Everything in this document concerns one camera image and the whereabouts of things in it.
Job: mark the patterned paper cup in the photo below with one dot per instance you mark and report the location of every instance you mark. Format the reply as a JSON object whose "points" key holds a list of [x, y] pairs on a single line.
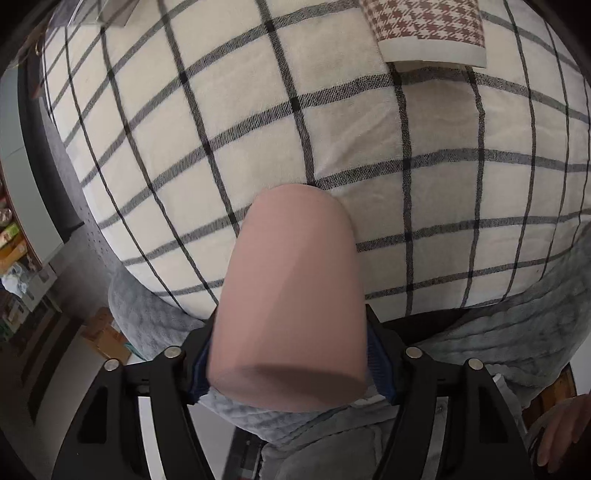
{"points": [[432, 31]]}

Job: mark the cardboard box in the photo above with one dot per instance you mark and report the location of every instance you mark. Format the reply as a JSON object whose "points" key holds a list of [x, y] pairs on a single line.
{"points": [[100, 334]]}

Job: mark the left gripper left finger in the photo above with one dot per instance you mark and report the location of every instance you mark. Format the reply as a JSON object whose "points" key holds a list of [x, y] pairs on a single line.
{"points": [[104, 439]]}

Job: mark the white tv cabinet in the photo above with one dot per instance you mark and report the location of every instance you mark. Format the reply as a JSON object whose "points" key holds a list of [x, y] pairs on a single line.
{"points": [[23, 193]]}

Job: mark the pink plastic cup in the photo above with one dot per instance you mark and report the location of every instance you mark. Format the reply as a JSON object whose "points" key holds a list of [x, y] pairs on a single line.
{"points": [[290, 330]]}

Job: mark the person's hand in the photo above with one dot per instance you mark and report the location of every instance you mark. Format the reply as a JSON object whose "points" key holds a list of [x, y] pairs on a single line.
{"points": [[567, 423]]}

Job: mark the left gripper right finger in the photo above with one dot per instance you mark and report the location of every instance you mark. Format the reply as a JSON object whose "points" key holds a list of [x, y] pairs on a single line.
{"points": [[452, 420]]}

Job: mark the plaid checkered tablecloth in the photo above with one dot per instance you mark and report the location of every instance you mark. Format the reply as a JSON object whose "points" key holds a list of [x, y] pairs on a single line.
{"points": [[464, 186]]}

